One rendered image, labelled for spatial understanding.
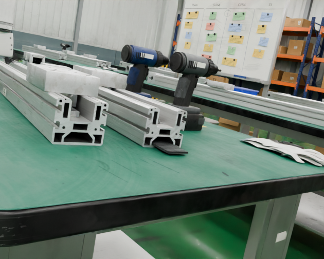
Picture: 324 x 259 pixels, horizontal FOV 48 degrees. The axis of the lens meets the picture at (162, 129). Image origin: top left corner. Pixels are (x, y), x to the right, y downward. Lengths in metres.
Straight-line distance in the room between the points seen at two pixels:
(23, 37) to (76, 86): 12.42
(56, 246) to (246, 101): 2.01
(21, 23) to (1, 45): 11.54
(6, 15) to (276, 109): 1.57
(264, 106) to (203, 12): 2.46
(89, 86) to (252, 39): 3.41
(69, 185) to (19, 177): 0.06
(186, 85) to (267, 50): 2.93
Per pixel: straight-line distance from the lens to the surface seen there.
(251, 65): 4.03
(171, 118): 0.80
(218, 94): 2.58
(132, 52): 1.20
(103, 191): 0.49
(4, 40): 1.62
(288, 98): 4.40
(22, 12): 13.18
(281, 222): 1.03
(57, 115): 0.67
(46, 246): 0.57
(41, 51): 5.15
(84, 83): 0.75
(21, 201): 0.44
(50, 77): 0.73
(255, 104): 2.41
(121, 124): 0.85
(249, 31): 4.13
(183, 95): 1.05
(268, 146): 1.03
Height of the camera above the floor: 0.95
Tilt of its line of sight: 10 degrees down
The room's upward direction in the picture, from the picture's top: 10 degrees clockwise
